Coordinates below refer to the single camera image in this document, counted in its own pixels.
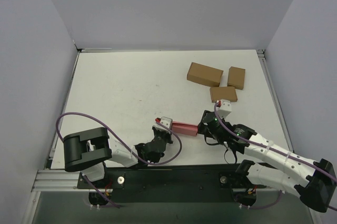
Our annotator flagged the pink cardboard box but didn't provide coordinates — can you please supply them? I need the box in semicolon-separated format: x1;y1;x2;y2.
172;121;198;137

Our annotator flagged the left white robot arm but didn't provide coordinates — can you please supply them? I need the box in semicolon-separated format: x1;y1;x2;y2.
63;126;173;188

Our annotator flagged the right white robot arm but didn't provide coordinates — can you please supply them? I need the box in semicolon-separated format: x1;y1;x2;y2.
198;111;336;213

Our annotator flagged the brown cardboard box front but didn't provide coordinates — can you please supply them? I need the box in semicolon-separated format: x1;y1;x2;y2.
210;86;237;103

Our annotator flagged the large brown cardboard box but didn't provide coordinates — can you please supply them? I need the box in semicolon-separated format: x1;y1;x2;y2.
186;62;223;87

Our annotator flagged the small brown box right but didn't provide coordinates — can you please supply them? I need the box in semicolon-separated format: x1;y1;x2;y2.
227;66;245;90

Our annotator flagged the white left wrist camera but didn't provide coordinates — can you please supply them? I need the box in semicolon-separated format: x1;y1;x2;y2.
154;116;173;132

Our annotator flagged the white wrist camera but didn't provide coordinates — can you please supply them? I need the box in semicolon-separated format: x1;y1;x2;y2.
216;99;232;119
154;116;173;132

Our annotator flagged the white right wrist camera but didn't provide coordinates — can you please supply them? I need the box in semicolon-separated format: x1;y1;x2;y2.
216;99;232;119

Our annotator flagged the aluminium frame rail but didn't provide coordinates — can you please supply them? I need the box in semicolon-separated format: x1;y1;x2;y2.
31;167;315;193

